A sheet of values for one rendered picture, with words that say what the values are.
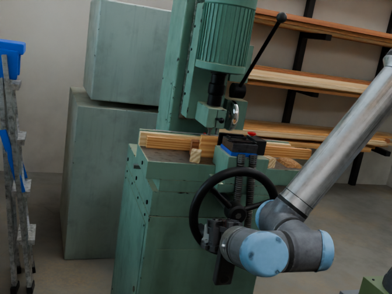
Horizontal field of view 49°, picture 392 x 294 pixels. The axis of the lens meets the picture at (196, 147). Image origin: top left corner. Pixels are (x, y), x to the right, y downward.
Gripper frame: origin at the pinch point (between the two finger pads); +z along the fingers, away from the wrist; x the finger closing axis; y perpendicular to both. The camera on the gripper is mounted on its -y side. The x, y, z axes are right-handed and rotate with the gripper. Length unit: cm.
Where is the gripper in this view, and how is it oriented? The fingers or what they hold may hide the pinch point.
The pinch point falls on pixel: (207, 241)
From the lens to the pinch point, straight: 125.4
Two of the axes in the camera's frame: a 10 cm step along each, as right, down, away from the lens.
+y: 0.4, -10.0, 0.9
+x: -9.5, -0.7, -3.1
